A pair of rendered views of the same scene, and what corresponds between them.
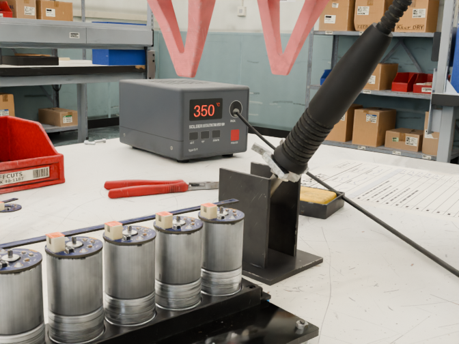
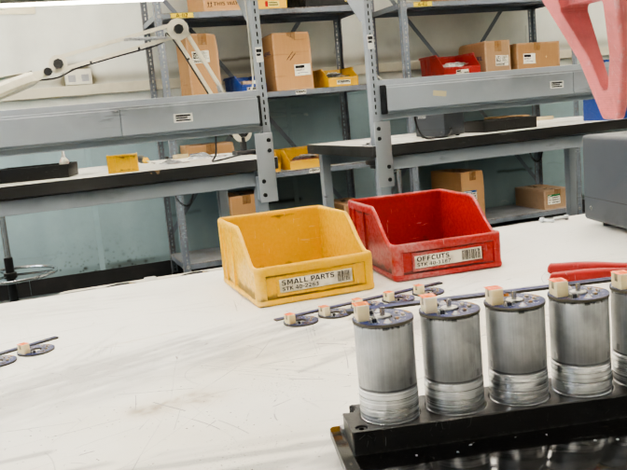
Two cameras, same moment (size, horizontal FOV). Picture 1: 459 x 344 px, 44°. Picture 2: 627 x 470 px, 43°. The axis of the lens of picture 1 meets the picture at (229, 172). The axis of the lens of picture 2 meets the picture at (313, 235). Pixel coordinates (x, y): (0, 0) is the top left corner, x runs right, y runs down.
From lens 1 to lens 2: 0.08 m
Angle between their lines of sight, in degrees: 33
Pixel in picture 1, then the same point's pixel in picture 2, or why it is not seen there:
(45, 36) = (518, 90)
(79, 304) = (452, 370)
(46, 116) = (525, 197)
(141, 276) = (525, 349)
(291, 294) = not seen: outside the picture
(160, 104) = not seen: outside the picture
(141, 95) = (610, 152)
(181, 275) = (579, 354)
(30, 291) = (398, 349)
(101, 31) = not seen: hidden behind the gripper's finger
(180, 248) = (577, 321)
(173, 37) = (594, 72)
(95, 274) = (468, 339)
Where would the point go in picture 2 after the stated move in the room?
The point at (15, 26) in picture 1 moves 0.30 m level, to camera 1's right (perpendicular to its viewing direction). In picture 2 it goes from (480, 83) to (562, 75)
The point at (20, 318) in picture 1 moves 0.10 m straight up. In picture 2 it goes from (389, 376) to (369, 122)
